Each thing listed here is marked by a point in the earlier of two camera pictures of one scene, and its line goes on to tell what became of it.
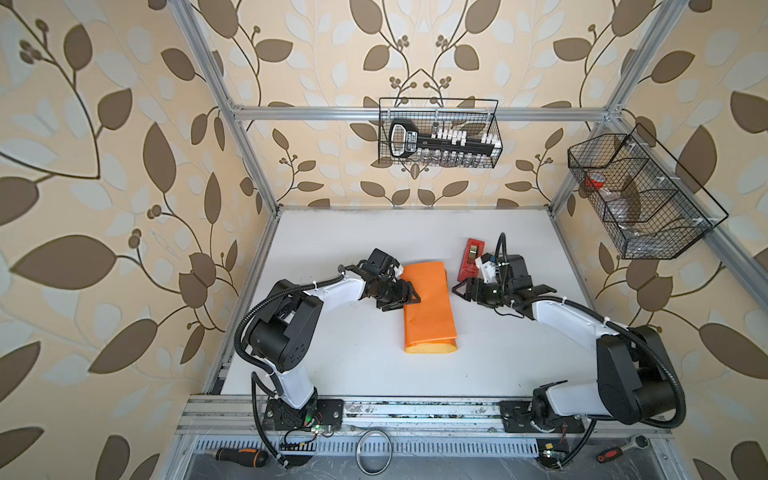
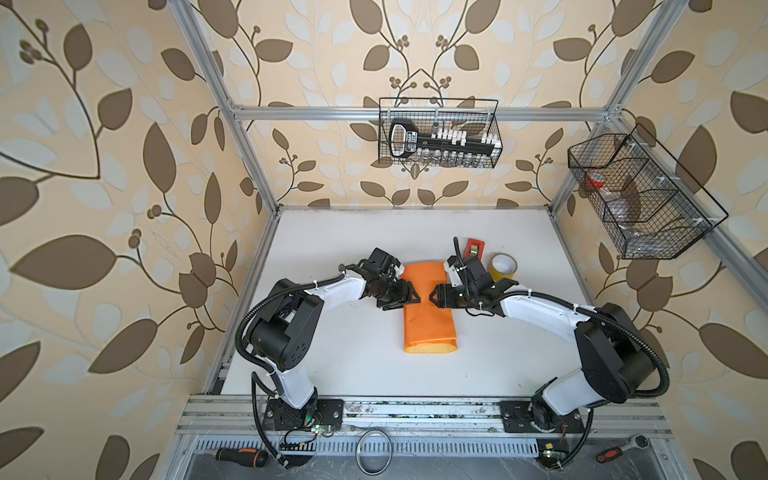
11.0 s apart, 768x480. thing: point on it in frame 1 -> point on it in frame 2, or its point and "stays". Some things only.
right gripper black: [477, 294] -> [443, 296]
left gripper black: [405, 296] stays
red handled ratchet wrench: [640, 441] stays
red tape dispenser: [469, 268] stays
